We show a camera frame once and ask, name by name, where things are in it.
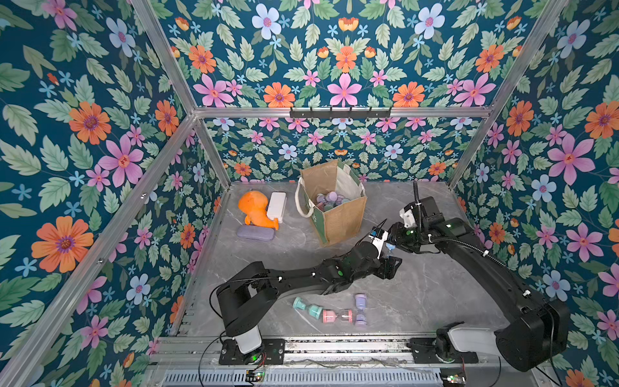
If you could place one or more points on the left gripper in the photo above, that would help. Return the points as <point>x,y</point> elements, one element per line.
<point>388,272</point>

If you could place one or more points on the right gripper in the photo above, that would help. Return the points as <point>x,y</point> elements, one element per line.
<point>394,232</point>

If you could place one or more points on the purple hourglass front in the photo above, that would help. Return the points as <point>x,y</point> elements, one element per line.
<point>361,307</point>

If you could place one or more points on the purple hourglass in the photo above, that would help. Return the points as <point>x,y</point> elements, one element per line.
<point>361,307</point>
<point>332,197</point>

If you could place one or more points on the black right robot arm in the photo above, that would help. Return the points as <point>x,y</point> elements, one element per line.
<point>538,325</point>

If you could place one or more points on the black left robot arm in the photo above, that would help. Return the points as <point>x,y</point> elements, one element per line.
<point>246,298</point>

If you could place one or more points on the pink hourglass front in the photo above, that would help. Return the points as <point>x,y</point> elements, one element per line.
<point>330,316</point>

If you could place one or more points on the teal hourglass front left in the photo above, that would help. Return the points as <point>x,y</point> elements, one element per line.
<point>313,310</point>

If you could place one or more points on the white rectangular box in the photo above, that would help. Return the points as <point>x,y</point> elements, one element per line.
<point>276,207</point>

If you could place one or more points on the orange plush toy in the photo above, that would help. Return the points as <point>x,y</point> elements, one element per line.
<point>254,205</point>

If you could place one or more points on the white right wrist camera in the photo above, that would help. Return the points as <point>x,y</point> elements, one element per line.
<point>408,216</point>

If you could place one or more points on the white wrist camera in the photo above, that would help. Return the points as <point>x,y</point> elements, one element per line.
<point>378,237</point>
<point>408,216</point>

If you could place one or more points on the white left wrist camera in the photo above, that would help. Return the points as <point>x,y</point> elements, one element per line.
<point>378,237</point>

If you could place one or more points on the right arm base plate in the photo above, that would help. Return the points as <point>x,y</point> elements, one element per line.
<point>439,349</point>

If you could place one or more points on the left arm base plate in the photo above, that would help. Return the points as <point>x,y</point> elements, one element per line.
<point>271,352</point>

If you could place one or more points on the black hook rail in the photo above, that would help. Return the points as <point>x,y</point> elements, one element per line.
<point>339,113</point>

